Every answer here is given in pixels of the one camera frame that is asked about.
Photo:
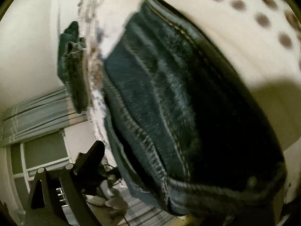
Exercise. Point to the person's right grey slipper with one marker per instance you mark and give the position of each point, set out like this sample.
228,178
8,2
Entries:
116,204

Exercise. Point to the long striped green curtain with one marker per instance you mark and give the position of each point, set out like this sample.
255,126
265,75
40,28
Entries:
35,115

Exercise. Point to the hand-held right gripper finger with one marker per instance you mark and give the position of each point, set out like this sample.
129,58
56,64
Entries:
94,153

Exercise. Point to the dark blue jeans pants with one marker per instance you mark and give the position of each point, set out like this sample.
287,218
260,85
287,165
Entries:
176,98

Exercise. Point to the window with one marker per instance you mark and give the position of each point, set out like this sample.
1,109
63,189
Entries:
44,150

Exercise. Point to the bed with floral sheet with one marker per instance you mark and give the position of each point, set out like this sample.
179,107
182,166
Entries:
223,35

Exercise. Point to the short striped green curtain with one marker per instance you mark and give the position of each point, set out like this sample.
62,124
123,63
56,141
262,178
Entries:
145,214

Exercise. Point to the dark green blanket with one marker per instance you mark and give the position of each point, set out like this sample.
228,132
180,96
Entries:
70,63

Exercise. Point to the person's grey slipper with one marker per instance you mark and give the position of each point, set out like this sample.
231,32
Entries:
116,204
96,200

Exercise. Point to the person's left grey slipper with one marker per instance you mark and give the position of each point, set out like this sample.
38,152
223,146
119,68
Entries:
96,200

